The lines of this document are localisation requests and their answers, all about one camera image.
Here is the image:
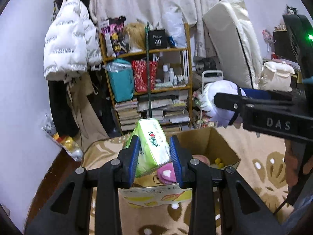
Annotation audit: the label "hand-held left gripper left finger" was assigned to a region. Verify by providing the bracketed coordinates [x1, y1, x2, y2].
[24, 135, 141, 235]

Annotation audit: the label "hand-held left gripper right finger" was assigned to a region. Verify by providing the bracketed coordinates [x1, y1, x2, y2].
[169, 135, 282, 235]

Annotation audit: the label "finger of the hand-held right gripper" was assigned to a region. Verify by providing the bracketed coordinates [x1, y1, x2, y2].
[214, 92, 294, 114]

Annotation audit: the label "pink plush toy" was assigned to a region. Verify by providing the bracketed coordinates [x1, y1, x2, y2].
[156, 163, 176, 184]

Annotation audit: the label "green tissue pack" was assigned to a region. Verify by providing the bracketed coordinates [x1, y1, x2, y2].
[123, 118, 172, 178]

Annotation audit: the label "pale-haired plush doll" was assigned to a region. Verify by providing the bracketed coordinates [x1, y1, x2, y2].
[198, 80, 269, 128]

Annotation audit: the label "printed cardboard box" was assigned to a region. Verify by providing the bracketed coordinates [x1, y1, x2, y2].
[119, 127, 241, 208]

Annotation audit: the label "person's right hand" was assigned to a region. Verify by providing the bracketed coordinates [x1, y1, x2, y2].
[284, 139, 304, 193]

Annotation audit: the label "white trolley cart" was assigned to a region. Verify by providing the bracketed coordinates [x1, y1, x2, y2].
[199, 70, 224, 128]

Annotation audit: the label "cream cushion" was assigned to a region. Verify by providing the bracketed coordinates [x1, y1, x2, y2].
[259, 61, 295, 92]

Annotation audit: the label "stack of books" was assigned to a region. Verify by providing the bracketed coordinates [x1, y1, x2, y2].
[115, 95, 191, 131]

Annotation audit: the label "beige patterned blanket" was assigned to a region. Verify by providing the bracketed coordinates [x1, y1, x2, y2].
[81, 125, 313, 235]

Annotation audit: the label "black tote bag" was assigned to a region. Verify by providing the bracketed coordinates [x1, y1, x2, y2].
[94, 73, 116, 136]

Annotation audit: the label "white mattress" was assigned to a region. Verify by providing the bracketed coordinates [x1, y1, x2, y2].
[202, 0, 263, 90]

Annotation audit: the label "group of cosmetic bottles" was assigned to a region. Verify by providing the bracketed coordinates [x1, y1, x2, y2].
[161, 64, 189, 87]

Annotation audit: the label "beige hanging trousers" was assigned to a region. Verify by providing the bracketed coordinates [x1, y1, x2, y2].
[65, 75, 109, 152]

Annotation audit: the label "plastic bag of toys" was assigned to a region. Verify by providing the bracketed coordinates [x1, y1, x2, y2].
[41, 114, 84, 162]

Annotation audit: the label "teal bag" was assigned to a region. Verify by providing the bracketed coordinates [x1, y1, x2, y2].
[105, 59, 135, 103]

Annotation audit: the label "green pole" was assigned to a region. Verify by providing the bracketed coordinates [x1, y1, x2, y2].
[144, 22, 153, 120]

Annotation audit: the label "red gift bag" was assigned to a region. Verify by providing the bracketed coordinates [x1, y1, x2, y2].
[131, 60, 159, 93]

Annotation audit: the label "yellow shelf rack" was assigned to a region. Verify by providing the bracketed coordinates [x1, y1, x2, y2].
[99, 23, 193, 135]

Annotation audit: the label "black hanging garment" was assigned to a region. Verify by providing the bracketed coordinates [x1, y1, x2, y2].
[48, 78, 80, 137]

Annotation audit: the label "person's jeans leg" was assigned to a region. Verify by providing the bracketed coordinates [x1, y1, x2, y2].
[285, 201, 313, 230]

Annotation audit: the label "white plastic bag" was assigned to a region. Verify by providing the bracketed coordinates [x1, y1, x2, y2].
[163, 11, 187, 48]

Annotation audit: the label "black box with white print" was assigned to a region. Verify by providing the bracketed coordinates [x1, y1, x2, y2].
[148, 29, 168, 50]

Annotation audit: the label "blonde wig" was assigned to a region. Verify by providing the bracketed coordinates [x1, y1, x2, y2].
[123, 23, 146, 53]

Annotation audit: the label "purple printed packet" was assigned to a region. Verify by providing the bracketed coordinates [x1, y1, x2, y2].
[101, 17, 128, 58]

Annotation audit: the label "white puffer jacket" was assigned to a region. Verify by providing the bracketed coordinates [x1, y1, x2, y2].
[43, 0, 103, 81]

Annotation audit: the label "pale curtain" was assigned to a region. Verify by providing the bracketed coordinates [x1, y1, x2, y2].
[89, 0, 239, 57]

